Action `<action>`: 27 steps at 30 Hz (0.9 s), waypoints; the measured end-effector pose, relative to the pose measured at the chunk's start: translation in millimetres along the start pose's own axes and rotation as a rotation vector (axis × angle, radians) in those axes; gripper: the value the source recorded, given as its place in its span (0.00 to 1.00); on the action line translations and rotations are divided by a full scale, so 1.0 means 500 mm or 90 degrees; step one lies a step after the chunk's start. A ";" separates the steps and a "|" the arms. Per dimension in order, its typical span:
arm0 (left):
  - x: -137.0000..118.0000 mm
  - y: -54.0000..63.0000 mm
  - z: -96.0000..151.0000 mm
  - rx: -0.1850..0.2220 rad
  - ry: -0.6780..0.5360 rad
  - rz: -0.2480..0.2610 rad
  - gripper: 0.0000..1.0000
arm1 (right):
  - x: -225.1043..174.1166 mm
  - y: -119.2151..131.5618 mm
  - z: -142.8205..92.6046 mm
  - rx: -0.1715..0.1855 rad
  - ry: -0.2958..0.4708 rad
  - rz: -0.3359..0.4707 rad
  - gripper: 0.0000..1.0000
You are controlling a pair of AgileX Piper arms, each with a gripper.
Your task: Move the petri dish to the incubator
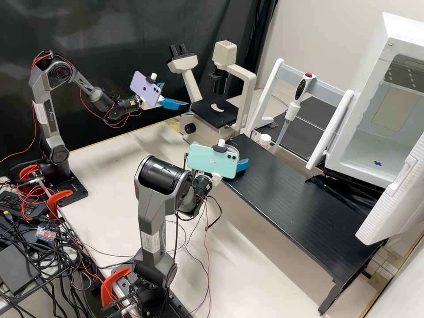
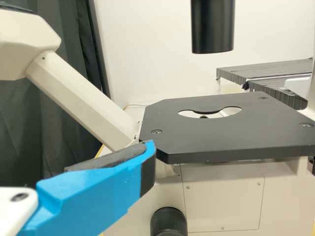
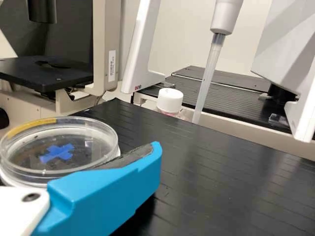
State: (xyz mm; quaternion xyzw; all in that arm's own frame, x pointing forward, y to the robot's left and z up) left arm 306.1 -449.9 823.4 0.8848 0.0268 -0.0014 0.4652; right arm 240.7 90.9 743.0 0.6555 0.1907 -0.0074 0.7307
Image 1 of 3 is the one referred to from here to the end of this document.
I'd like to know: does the incubator door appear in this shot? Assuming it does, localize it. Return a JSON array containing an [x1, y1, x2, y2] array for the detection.
[[355, 132, 424, 246]]

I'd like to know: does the right wrist camera phone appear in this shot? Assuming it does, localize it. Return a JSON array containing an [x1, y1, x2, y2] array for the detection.
[[186, 139, 239, 180]]

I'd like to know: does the small circuit board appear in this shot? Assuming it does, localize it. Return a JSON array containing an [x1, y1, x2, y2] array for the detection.
[[35, 226, 57, 240]]

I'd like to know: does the white incubator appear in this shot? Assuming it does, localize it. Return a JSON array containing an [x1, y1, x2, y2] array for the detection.
[[324, 11, 424, 189]]

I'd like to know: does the cream microscope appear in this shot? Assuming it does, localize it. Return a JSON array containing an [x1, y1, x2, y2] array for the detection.
[[167, 40, 257, 137]]

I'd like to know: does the white pipette stand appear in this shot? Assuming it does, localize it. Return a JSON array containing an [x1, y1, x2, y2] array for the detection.
[[247, 58, 356, 170]]

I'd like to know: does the left wrist camera phone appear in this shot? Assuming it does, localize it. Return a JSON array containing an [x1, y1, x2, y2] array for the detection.
[[129, 72, 163, 108]]

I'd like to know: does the black power adapter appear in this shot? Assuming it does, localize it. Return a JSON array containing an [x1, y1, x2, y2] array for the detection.
[[0, 191, 49, 219]]

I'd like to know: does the pipette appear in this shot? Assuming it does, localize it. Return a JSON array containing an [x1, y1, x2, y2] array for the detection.
[[272, 71, 317, 150]]

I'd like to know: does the red clamp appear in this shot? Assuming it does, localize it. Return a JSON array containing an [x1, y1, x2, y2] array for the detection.
[[19, 165, 43, 191], [100, 266, 133, 308], [46, 189, 74, 221]]

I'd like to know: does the wrist camera phone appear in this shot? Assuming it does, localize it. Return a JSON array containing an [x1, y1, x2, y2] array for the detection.
[[129, 72, 163, 108], [186, 139, 239, 180]]

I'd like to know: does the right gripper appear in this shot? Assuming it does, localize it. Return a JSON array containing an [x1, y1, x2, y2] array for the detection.
[[210, 158, 250, 186]]

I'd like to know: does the flat black box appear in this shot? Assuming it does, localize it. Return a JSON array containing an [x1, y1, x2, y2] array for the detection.
[[0, 244, 41, 295]]

